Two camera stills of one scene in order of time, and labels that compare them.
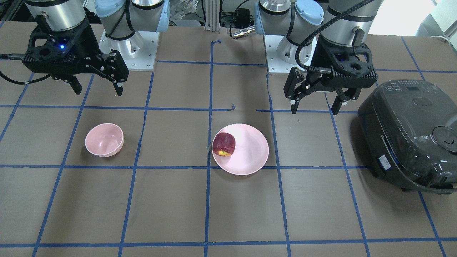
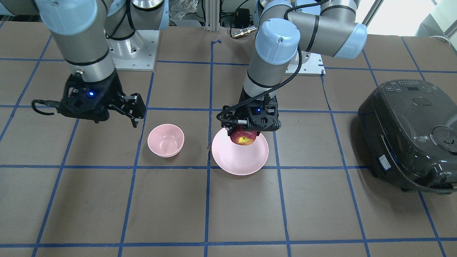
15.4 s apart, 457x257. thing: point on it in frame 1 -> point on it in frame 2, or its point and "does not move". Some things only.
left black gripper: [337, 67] -> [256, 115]
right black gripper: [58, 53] -> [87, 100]
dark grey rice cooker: [410, 128] does not move
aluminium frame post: [212, 16] does not move
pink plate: [251, 152] does not move
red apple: [224, 144] -> [242, 137]
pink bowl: [104, 140] -> [166, 140]
